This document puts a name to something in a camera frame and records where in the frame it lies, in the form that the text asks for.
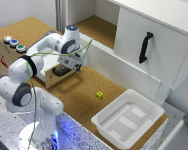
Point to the white sliding door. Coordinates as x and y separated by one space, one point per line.
160 50

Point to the blue button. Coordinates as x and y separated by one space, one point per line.
14 42

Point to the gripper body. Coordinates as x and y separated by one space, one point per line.
70 61

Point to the wooden drawer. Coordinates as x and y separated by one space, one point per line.
60 80

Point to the green button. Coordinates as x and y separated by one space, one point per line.
20 48

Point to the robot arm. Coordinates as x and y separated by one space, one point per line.
47 110

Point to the white cabinet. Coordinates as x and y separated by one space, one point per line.
109 65

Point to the white plastic box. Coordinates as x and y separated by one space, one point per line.
127 120

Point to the yellow block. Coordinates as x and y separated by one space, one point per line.
99 95

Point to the red button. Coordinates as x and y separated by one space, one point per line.
7 39

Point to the wooden drawer box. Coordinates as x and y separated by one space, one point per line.
27 28

